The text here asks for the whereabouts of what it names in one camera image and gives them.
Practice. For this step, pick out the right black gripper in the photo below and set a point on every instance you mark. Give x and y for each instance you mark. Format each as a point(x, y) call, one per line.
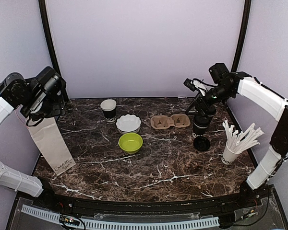
point(200, 100)

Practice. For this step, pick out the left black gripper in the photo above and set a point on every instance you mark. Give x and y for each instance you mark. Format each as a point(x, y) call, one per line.
point(57, 107)

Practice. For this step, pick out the kraft paper bag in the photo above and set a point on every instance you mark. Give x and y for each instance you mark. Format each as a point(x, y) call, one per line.
point(52, 146)

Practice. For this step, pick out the cardboard cup carrier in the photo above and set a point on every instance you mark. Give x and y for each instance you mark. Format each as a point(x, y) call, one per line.
point(161, 122)

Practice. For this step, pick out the stack of black lids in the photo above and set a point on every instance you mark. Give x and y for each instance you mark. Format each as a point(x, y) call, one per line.
point(201, 143)

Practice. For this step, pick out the stack of paper cups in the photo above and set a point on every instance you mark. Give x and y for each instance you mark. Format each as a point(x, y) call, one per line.
point(109, 110)

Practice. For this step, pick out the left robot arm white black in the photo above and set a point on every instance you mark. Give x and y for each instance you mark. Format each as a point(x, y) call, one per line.
point(39, 100)

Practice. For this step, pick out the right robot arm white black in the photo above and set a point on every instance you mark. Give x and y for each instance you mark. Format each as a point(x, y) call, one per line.
point(228, 85)

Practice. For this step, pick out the bundle of wrapped straws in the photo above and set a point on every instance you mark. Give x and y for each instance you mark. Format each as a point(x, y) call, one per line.
point(237, 142)

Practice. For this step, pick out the white cup holding straws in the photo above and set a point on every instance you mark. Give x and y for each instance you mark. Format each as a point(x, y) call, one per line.
point(229, 156)

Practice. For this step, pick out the white scalloped bowl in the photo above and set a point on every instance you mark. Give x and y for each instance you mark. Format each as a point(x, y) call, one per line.
point(128, 124)

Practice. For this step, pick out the green bowl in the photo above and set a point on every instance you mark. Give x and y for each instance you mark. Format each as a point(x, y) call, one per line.
point(130, 143)

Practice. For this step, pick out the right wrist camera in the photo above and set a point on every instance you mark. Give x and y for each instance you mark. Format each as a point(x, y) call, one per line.
point(195, 85)

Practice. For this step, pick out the left black frame post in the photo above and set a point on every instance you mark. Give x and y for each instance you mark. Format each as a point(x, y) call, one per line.
point(48, 36)

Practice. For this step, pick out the black frame post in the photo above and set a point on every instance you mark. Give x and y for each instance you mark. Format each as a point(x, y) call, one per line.
point(242, 35)
point(48, 36)

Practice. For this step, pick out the right black frame post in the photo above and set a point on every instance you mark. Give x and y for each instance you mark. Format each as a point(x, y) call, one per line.
point(242, 35)

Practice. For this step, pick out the black front rail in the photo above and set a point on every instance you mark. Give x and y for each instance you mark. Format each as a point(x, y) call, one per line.
point(221, 205)

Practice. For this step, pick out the white cable duct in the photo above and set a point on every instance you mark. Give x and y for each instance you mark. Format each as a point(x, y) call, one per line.
point(71, 222)

